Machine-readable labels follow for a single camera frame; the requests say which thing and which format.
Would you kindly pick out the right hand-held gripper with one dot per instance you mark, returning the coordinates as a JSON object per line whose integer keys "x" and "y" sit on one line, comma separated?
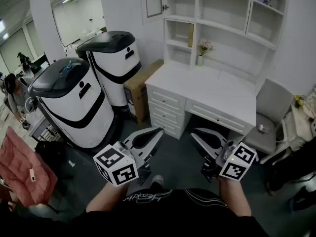
{"x": 238, "y": 162}

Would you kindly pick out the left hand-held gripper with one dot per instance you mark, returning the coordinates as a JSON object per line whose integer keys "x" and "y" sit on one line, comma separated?
{"x": 116, "y": 167}

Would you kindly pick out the white wall shelf unit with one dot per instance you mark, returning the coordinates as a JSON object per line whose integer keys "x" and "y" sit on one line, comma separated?
{"x": 222, "y": 11}

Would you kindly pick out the person's right forearm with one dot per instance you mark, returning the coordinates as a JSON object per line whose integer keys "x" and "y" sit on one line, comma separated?
{"x": 234, "y": 196}

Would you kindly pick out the person's left forearm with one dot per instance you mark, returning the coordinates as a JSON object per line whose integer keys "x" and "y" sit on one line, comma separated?
{"x": 108, "y": 197}

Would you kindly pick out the small white desk drawer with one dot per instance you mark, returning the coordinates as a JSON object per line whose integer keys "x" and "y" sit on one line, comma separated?
{"x": 164, "y": 127}
{"x": 164, "y": 113}
{"x": 165, "y": 98}

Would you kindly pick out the wide white desk drawer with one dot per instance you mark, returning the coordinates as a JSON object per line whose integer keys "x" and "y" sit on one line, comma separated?
{"x": 217, "y": 117}

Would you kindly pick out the white desk with drawers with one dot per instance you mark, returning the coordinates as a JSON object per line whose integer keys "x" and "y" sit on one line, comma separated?
{"x": 202, "y": 88}

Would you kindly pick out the person's grey shoe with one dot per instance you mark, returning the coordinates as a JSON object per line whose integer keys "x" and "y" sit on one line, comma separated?
{"x": 157, "y": 179}

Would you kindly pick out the brown cardboard box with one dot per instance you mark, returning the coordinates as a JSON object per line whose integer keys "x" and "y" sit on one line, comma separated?
{"x": 138, "y": 88}

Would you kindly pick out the small white object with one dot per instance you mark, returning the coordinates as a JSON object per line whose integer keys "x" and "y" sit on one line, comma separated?
{"x": 262, "y": 128}

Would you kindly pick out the grey upholstered chair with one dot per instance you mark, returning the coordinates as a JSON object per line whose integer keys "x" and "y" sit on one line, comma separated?
{"x": 274, "y": 102}

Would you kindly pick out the person's black shirt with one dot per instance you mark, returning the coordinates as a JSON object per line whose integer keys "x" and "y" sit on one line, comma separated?
{"x": 172, "y": 213}

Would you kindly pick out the pale green vase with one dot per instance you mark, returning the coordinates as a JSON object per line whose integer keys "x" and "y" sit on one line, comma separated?
{"x": 200, "y": 60}

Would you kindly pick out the small white floor item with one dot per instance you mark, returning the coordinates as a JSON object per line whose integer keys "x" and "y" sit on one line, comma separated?
{"x": 71, "y": 163}

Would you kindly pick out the white service robot blue item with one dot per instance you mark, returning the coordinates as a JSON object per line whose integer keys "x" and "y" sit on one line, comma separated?
{"x": 74, "y": 107}

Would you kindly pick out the white black service robot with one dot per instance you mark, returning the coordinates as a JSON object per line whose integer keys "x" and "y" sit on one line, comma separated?
{"x": 118, "y": 58}

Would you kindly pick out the pink flower bouquet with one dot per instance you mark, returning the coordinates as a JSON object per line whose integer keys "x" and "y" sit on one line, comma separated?
{"x": 205, "y": 46}

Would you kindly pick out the yellow flower bunch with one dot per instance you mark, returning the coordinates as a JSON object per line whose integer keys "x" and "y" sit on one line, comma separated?
{"x": 299, "y": 101}

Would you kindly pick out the black bag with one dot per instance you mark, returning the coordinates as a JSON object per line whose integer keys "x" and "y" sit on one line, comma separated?
{"x": 50, "y": 154}

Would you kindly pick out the tan box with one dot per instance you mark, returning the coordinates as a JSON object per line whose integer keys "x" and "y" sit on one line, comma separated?
{"x": 190, "y": 34}

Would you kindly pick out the small pink phone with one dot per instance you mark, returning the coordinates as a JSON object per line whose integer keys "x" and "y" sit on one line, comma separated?
{"x": 32, "y": 174}

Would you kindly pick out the pink padded jacket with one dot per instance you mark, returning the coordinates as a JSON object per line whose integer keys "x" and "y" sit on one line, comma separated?
{"x": 22, "y": 169}

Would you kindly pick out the metal door knob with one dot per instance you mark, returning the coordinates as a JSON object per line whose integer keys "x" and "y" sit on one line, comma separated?
{"x": 165, "y": 7}

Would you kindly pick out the black office chair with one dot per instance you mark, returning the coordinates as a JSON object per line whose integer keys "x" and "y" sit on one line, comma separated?
{"x": 39, "y": 64}

